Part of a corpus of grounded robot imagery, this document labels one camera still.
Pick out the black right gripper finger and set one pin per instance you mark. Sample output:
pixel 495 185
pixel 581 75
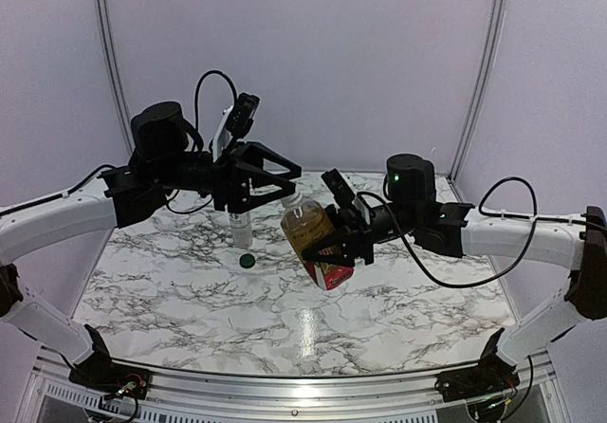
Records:
pixel 342 241
pixel 341 260

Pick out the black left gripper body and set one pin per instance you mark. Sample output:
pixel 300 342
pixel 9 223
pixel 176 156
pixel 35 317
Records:
pixel 222 179

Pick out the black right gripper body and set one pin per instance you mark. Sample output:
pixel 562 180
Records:
pixel 364 239

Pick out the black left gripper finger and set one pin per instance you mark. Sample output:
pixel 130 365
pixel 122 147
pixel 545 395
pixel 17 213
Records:
pixel 267 160
pixel 260 196

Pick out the coffee bottle white label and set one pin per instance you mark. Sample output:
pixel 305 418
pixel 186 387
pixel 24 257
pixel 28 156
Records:
pixel 241 230

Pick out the tea bottle red label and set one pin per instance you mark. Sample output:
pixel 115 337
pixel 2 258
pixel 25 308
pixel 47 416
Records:
pixel 305 226

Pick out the white tea bottle cap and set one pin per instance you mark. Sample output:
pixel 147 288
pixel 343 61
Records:
pixel 293 201

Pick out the dark green bottle cap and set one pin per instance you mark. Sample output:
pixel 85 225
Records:
pixel 247 261

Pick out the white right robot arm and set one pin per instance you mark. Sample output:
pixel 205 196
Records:
pixel 576 242

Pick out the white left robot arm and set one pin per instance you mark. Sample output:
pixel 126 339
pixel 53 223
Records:
pixel 169 155

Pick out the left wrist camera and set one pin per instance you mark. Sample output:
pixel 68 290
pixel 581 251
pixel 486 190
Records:
pixel 235 124

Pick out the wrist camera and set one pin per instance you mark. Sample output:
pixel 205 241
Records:
pixel 235 124
pixel 345 197

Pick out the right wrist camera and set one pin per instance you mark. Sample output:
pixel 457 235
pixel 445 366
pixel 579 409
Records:
pixel 345 197

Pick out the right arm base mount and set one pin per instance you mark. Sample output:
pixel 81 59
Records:
pixel 490 375

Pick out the right aluminium frame post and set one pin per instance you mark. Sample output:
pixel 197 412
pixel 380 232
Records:
pixel 489 51

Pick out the aluminium frame post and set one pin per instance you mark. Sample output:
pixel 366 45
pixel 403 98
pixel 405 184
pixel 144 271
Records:
pixel 111 61
pixel 489 51

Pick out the left aluminium frame post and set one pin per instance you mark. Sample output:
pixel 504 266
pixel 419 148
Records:
pixel 111 61

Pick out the aluminium table front rail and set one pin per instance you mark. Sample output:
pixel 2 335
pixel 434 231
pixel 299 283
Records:
pixel 174 395

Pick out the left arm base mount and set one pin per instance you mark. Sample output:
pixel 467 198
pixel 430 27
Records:
pixel 100 372

